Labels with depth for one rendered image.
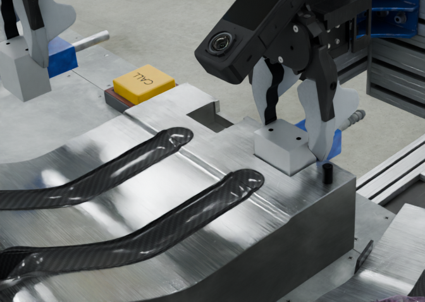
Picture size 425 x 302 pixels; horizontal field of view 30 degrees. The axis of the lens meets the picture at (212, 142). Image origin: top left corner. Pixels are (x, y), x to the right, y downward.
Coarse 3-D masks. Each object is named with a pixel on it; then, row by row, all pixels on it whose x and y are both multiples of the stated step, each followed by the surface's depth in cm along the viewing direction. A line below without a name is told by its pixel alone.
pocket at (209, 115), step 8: (208, 104) 87; (216, 104) 88; (192, 112) 86; (200, 112) 87; (208, 112) 88; (216, 112) 88; (200, 120) 87; (208, 120) 88; (216, 120) 89; (224, 120) 87; (232, 120) 87; (216, 128) 88; (224, 128) 88
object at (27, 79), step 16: (0, 48) 87; (16, 48) 87; (48, 48) 89; (64, 48) 89; (80, 48) 92; (0, 64) 88; (16, 64) 85; (32, 64) 86; (64, 64) 89; (16, 80) 86; (32, 80) 87; (48, 80) 88; (16, 96) 88; (32, 96) 88
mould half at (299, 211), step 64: (128, 128) 85; (192, 128) 83; (256, 128) 82; (128, 192) 76; (192, 192) 75; (256, 192) 73; (320, 192) 72; (192, 256) 68; (256, 256) 69; (320, 256) 76
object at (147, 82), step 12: (132, 72) 105; (144, 72) 105; (156, 72) 105; (120, 84) 103; (132, 84) 103; (144, 84) 102; (156, 84) 102; (168, 84) 103; (132, 96) 102; (144, 96) 101
